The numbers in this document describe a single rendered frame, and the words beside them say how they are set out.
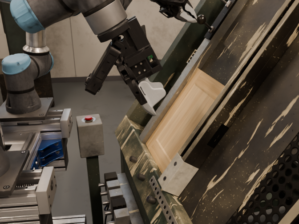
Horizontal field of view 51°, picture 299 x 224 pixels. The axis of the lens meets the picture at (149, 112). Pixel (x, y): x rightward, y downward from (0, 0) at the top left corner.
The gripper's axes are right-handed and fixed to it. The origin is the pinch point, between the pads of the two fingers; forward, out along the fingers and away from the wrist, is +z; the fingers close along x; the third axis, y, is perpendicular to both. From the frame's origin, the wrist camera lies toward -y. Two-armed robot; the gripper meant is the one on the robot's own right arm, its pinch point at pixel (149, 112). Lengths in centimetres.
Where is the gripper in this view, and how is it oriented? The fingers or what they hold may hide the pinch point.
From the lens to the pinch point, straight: 70.3
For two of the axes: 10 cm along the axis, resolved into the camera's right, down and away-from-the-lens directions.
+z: 4.6, 7.9, 4.1
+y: 8.8, -4.6, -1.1
